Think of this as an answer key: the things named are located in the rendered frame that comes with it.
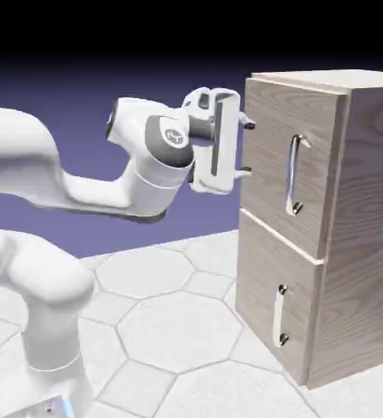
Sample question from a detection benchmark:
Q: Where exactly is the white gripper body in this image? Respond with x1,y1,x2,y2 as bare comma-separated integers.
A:
190,87,243,196

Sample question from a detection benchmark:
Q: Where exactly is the light wood cabinet door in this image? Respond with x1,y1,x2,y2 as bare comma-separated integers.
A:
239,77,351,261
234,208,325,387

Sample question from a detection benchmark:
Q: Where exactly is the light wood cabinet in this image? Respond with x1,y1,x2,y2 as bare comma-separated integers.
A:
234,69,383,390

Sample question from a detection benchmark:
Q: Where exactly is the curved silver door handle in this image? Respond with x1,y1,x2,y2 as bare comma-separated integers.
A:
285,131,312,216
272,283,291,348

